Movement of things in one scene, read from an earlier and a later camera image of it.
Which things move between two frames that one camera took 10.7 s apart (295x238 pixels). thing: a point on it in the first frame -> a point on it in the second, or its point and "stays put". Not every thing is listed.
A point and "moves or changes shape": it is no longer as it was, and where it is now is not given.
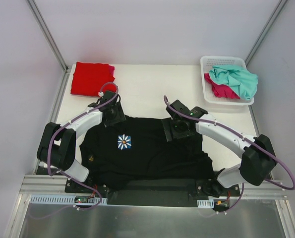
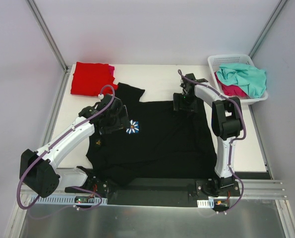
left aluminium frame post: (67, 68) stays put
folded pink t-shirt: (111, 70) stays put
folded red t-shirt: (88, 78) stays put
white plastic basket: (206, 63) -> (245, 99)
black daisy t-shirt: (135, 152) moves or changes shape
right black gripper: (169, 131) -> (185, 106)
